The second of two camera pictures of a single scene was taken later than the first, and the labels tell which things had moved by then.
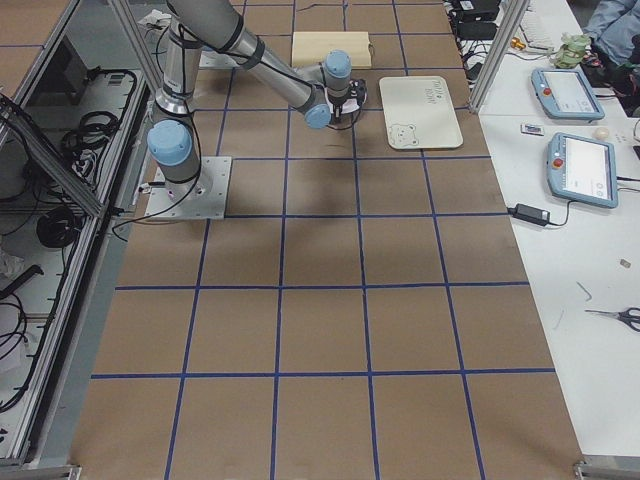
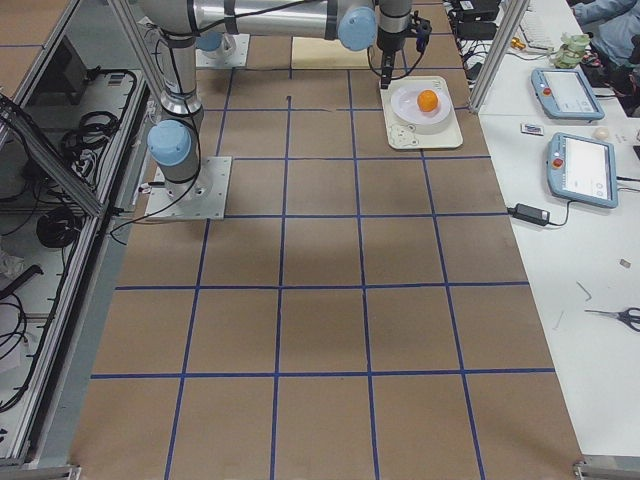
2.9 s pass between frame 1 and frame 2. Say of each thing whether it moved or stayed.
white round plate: moved
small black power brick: stayed
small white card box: stayed
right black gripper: moved
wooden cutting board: stayed
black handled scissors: stayed
